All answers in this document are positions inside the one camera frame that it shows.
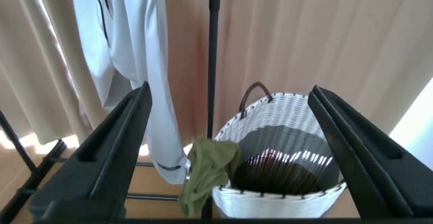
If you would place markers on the black clothes rack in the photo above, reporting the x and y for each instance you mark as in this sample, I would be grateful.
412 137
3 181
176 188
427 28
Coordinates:
213 48

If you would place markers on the green garment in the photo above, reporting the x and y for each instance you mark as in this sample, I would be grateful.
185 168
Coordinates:
206 170

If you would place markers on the white laundry basket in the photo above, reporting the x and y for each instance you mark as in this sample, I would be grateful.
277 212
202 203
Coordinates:
277 200

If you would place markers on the pale grey shorts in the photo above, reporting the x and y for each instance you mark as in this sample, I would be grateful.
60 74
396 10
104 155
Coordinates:
142 48

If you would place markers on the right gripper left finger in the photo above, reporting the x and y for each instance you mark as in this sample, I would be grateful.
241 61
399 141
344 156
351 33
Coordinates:
101 159

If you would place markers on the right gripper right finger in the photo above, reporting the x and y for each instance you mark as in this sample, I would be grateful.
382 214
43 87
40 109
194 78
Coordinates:
372 159

